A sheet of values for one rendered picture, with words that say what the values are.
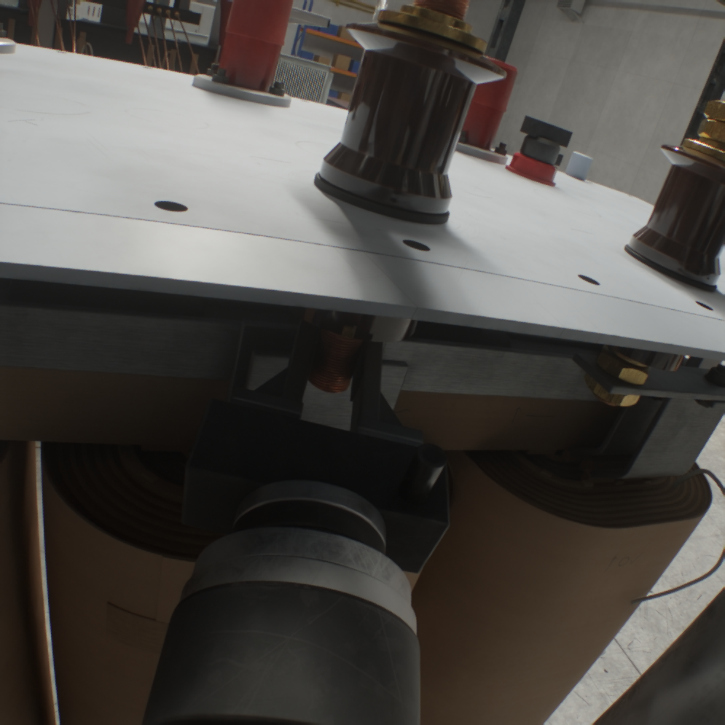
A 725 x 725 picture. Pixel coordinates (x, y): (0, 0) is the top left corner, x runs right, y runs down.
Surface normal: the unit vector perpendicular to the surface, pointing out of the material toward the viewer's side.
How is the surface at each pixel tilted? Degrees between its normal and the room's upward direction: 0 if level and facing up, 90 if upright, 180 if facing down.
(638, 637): 0
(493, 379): 90
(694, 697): 86
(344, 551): 16
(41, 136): 0
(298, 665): 12
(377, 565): 29
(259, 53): 90
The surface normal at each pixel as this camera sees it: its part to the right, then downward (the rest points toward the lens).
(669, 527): 0.34, 0.53
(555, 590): 0.02, 0.48
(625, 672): 0.28, -0.84
